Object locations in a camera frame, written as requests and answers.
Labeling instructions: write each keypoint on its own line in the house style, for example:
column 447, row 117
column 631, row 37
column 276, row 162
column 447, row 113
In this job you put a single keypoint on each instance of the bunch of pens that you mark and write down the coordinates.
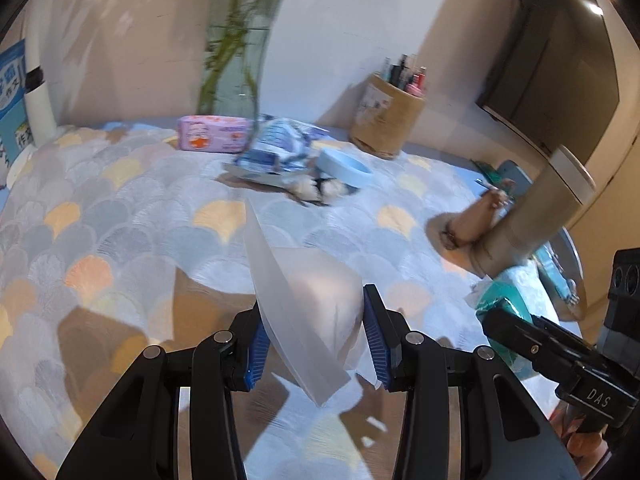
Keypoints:
column 405, row 72

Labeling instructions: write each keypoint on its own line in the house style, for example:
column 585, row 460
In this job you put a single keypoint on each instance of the fan pattern tablecloth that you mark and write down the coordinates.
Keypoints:
column 150, row 220

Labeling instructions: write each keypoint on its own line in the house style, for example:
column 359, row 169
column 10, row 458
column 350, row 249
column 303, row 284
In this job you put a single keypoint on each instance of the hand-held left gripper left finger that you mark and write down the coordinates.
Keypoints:
column 256, row 357

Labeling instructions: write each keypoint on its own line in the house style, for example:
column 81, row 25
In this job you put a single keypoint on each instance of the pink wet wipes pack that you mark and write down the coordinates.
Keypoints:
column 212, row 134

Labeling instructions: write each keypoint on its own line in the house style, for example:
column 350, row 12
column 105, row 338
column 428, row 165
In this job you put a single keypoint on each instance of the blue white plastic package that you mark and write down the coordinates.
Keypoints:
column 280, row 150

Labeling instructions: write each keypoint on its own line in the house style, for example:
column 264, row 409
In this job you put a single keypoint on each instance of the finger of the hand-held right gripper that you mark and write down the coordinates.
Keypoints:
column 575, row 342
column 520, row 340

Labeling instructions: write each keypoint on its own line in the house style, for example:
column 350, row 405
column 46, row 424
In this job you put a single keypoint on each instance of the row of books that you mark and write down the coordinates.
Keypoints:
column 11, row 95

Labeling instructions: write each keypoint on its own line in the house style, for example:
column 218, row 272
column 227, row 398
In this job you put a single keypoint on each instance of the round grey tray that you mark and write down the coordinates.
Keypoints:
column 575, row 260

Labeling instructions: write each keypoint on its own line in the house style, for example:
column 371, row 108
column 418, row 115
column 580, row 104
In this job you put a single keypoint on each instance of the green tissue pack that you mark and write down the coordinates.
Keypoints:
column 500, row 295

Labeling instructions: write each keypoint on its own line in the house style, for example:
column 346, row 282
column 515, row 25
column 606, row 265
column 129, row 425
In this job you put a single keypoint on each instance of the person's right hand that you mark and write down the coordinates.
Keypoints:
column 582, row 442

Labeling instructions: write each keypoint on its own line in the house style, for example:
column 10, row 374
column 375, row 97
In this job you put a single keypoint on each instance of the black monitor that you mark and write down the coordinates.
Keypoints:
column 545, row 55

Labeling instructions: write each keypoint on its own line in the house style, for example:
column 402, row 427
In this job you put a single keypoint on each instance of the white desk lamp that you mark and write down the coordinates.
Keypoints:
column 42, row 105

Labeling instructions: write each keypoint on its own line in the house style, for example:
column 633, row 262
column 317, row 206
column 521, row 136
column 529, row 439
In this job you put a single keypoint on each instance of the wooden pen holder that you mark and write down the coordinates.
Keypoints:
column 385, row 120

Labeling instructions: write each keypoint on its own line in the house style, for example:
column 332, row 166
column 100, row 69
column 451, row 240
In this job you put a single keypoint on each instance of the beige thermos bottle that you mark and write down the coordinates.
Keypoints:
column 535, row 210

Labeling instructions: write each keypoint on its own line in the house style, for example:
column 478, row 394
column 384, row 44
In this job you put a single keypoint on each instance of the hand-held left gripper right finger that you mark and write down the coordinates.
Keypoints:
column 376, row 332

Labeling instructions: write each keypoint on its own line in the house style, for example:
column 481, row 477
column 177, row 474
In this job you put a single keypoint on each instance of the light blue bowl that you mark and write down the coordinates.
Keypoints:
column 345, row 167

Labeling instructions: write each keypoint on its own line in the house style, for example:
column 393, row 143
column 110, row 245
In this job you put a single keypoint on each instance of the white translucent plastic bag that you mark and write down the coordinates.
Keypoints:
column 300, row 300

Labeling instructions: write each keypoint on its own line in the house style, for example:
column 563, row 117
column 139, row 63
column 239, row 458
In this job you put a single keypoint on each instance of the dark flat device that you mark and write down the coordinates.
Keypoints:
column 517, row 175

